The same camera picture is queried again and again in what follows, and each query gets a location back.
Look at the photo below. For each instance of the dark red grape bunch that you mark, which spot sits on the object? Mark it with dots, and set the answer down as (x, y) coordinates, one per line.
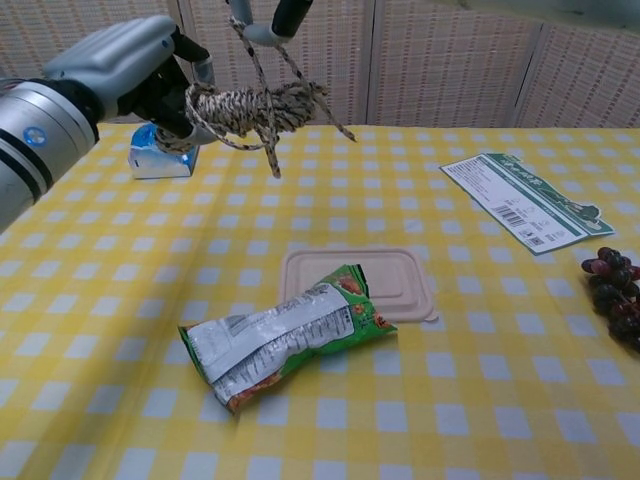
(615, 295)

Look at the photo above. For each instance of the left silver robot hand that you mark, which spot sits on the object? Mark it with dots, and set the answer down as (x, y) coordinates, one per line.
(120, 65)

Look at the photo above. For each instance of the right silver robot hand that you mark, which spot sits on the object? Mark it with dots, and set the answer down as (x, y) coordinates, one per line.
(287, 15)

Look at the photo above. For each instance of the yellow checked tablecloth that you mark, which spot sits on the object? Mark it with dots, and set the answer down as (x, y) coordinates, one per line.
(125, 300)

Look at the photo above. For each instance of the bamboo folding screen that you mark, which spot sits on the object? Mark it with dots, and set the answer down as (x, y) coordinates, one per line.
(425, 65)

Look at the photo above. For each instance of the beige pulp container lid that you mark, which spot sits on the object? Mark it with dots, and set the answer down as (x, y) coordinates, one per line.
(395, 280)

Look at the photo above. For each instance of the blue tissue pack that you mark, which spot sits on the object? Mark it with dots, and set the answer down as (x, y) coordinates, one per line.
(155, 162)

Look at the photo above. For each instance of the green silver snack bag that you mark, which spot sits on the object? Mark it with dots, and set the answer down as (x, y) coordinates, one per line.
(280, 340)

